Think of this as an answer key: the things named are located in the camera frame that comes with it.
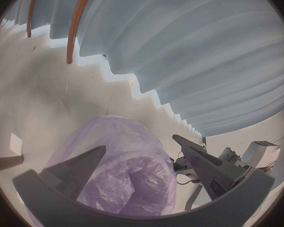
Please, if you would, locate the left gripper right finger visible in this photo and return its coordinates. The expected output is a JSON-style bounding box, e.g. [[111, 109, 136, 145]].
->
[[172, 134, 248, 201]]

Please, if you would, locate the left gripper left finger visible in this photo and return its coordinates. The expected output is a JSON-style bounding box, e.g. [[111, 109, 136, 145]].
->
[[39, 145, 107, 200]]

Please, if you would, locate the purple plastic bag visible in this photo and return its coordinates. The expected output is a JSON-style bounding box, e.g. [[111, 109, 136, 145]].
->
[[25, 115, 178, 226]]

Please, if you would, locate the cream padded wooden chair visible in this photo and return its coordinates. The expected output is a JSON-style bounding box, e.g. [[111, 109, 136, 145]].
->
[[0, 0, 98, 173]]

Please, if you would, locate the pale blue curtain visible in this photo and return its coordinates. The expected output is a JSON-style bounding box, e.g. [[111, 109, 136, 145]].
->
[[1, 0, 284, 138]]

